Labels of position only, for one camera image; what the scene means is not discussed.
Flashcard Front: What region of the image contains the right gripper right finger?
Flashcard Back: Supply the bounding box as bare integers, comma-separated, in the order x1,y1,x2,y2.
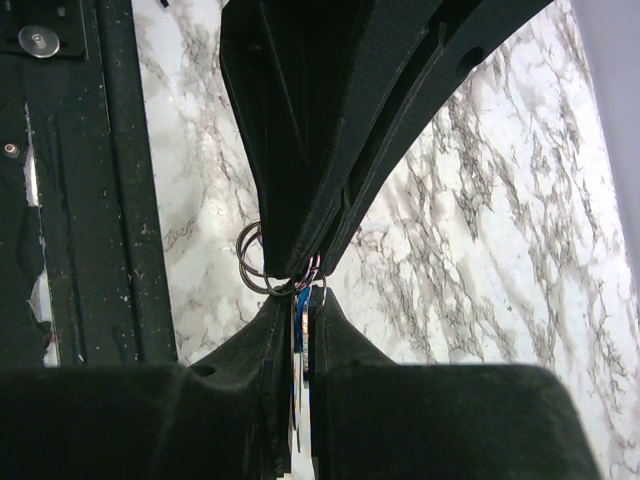
309,294,600,479

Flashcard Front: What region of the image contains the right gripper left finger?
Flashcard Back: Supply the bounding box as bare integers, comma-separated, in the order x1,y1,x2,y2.
1,298,292,479

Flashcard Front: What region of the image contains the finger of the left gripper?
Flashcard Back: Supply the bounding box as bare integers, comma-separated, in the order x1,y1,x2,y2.
220,1,437,268
321,1,549,276

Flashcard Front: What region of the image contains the blue tagged key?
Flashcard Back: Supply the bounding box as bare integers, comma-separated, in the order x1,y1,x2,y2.
294,286,312,355

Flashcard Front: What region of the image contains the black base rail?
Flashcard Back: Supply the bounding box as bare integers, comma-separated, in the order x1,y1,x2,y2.
1,1,177,369

